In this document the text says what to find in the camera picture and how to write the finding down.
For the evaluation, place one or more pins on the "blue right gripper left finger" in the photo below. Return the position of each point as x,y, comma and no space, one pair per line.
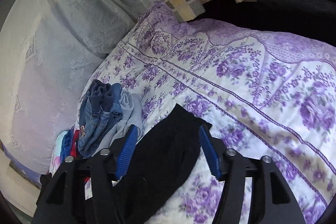
126,150

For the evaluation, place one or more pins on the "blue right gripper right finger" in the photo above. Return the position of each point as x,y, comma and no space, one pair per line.
211,155

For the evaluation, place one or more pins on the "black pants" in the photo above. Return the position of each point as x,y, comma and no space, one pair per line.
162,161

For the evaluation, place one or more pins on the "folded grey pants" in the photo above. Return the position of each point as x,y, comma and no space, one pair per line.
132,115

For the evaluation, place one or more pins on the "folded blue jeans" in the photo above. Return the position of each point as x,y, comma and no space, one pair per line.
100,110

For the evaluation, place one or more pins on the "folded red navy clothes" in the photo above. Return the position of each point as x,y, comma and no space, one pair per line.
70,145

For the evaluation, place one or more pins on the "floral teal folded blanket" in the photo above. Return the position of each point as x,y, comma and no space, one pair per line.
55,158

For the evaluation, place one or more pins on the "purple floral bedsheet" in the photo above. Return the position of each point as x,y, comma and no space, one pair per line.
263,92

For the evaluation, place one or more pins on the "white lace cloth cover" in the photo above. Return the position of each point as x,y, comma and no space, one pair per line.
49,50

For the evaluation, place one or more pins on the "black cloth by curtain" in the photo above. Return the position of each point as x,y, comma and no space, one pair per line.
314,19

